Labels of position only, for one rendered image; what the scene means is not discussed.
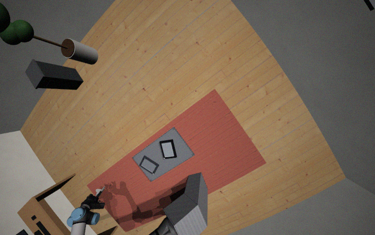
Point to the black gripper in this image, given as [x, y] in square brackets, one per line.
[93, 199]

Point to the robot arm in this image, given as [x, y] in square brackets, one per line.
[82, 216]

